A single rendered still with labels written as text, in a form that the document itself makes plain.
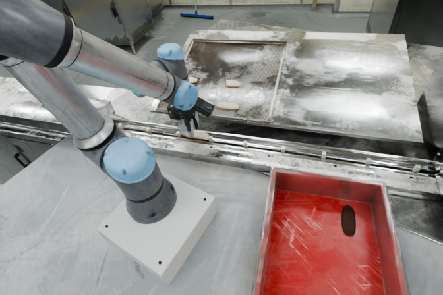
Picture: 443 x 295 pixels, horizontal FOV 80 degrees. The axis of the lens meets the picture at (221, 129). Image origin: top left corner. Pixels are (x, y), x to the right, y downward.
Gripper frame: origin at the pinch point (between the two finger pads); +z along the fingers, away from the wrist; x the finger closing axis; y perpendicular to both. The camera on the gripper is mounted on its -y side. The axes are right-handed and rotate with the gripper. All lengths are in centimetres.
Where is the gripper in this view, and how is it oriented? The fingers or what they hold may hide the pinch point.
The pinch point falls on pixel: (196, 131)
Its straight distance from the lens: 104.6
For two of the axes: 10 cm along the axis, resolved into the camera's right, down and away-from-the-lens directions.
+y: -9.5, -1.2, 2.8
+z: 1.1, 7.2, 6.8
